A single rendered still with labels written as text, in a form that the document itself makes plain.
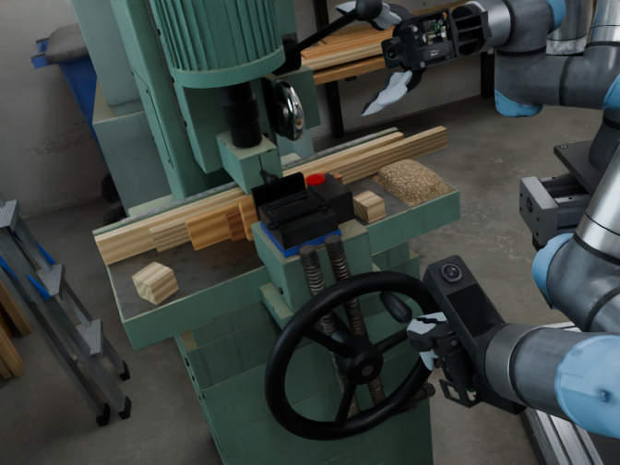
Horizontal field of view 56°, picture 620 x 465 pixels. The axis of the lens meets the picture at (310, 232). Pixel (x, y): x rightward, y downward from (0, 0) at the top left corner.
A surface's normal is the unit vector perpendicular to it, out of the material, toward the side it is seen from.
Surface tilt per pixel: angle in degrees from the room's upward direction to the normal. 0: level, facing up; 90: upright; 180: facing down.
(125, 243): 90
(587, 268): 66
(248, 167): 90
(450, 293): 27
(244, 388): 90
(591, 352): 34
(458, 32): 72
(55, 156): 90
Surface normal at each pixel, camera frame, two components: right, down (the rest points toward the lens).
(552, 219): 0.02, 0.54
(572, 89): -0.61, 0.40
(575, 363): -0.81, -0.53
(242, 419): 0.41, 0.43
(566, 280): -0.91, -0.11
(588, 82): -0.61, 0.21
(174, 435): -0.16, -0.83
